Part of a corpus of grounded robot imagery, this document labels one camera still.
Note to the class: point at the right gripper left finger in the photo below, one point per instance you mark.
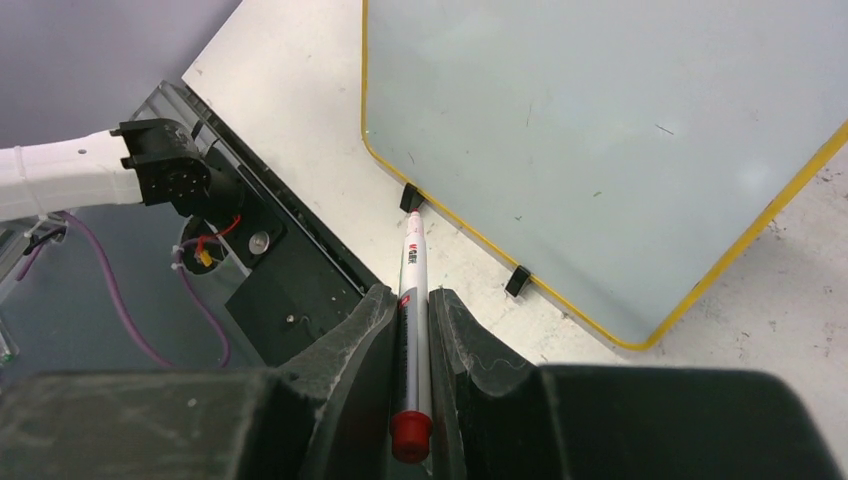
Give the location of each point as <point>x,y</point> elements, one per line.
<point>321,415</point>

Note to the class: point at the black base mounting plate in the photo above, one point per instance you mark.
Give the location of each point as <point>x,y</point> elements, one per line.
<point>297,279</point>

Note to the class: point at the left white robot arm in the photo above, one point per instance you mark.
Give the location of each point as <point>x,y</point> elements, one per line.
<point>99,172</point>

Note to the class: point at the yellow-framed whiteboard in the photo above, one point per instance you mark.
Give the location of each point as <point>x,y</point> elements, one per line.
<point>624,152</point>

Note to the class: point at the left black board clip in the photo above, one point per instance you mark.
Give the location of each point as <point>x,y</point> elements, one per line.
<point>411,198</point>

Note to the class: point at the right black board clip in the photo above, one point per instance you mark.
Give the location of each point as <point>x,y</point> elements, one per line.
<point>518,281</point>

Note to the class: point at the white red marker pen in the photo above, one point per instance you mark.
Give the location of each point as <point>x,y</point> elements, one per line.
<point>411,424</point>

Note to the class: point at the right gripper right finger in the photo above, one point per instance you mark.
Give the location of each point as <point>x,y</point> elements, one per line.
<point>499,416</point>

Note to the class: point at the black board clip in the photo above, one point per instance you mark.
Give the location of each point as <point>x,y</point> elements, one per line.
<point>518,281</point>
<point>411,198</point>

